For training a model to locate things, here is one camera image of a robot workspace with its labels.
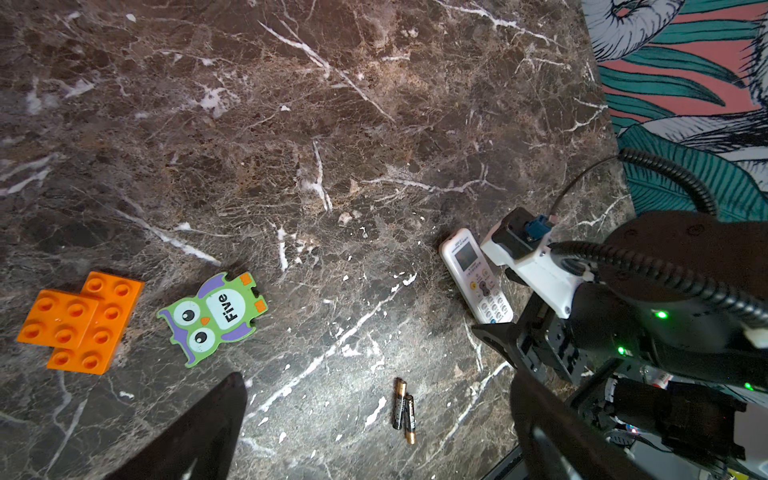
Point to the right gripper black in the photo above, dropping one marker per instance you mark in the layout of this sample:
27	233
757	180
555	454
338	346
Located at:
540	339

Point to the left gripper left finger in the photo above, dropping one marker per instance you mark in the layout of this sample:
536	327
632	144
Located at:
198	445

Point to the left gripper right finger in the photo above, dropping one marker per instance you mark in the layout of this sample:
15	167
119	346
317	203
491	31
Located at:
555	441

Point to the white remote control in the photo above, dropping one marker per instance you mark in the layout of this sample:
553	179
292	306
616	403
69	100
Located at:
477	283

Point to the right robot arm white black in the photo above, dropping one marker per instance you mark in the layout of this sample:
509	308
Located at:
658	333

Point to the orange toy brick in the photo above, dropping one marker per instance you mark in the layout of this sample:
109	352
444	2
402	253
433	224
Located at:
85	329

